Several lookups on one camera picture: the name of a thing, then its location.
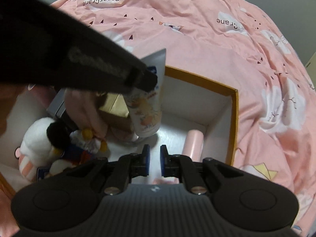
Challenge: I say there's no olive green small box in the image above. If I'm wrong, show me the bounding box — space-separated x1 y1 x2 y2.
99 93 133 133

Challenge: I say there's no pink cylinder bottle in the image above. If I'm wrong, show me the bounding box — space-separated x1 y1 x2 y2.
182 130 204 162

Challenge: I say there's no orange cardboard box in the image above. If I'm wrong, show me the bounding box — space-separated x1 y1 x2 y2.
1 67 238 191

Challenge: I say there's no colourful duck keychain toy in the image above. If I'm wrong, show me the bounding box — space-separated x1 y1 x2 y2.
47 121 109 167

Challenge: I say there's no pink cloud print duvet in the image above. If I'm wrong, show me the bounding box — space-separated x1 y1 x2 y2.
53 0 315 236

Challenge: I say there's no white plush toy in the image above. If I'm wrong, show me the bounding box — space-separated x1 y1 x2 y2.
14 117 75 182

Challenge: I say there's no grey dark pouch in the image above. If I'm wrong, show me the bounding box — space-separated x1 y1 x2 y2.
47 89 66 120

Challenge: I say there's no white blue cream tube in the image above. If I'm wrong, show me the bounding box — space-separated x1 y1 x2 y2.
123 49 166 138

